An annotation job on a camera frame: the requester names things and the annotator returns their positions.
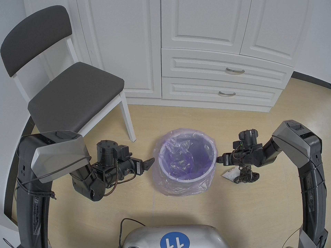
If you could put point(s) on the crumpled white paper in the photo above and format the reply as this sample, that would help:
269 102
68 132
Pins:
228 175

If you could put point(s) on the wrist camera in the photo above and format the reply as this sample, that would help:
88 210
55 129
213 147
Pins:
123 151
237 145

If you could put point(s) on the purple plastic bag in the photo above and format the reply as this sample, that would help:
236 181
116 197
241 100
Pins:
181 187

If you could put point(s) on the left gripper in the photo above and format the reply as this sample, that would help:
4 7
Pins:
130 167

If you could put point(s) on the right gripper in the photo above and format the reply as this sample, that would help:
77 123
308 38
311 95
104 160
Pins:
231 159

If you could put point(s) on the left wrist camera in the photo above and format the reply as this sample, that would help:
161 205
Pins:
123 151

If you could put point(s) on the grey and white chair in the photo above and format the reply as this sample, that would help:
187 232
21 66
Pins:
77 97

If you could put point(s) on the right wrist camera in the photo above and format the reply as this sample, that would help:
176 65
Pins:
237 145

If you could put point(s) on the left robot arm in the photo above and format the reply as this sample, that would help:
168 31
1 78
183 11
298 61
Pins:
57 151

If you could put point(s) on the white wardrobe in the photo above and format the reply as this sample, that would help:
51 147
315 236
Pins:
201 22

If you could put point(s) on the white trash bin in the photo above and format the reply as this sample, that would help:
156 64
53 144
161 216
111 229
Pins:
165 169

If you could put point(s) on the crumpled black plastic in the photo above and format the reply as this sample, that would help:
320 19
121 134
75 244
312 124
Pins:
248 177

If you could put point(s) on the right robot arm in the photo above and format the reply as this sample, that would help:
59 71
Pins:
292 138

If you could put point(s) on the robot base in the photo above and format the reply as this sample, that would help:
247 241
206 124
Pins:
181 236

